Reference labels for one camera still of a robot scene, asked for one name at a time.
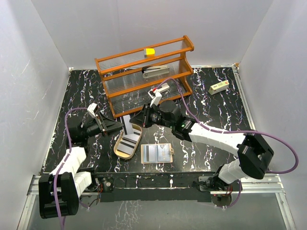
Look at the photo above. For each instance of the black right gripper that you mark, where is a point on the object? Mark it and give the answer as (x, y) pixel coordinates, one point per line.
(143, 118)

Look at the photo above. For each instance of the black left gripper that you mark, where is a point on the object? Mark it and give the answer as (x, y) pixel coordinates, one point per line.
(106, 125)

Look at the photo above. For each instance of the white card stack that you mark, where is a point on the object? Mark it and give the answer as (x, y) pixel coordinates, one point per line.
(128, 143)

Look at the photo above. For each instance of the beige card box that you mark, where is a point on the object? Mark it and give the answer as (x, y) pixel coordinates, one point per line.
(121, 154)

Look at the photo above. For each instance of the silver patterned credit card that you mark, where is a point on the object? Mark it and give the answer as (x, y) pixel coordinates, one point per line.
(163, 153)

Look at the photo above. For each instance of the pink leather card holder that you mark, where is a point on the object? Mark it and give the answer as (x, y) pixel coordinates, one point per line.
(171, 151)

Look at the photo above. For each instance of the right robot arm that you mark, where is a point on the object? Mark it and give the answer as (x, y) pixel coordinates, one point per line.
(252, 151)

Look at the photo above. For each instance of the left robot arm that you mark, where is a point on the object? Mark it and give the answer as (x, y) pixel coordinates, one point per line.
(60, 190)

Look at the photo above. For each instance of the small white stapler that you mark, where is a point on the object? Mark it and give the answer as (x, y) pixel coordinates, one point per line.
(164, 87)

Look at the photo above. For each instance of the orange wooden shelf rack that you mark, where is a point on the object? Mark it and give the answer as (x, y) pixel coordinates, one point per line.
(127, 77)

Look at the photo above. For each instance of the large grey black stapler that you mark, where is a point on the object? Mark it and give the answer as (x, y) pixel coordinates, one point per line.
(153, 71)

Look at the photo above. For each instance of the yellow grey tape dispenser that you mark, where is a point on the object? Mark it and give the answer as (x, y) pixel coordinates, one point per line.
(149, 52)

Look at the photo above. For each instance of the white staples box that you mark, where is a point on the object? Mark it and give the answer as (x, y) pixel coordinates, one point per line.
(219, 87)

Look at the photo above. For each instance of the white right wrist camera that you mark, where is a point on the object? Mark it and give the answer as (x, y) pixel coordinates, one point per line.
(155, 96)

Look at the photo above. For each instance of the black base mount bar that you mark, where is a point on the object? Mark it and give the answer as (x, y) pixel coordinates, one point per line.
(161, 186)

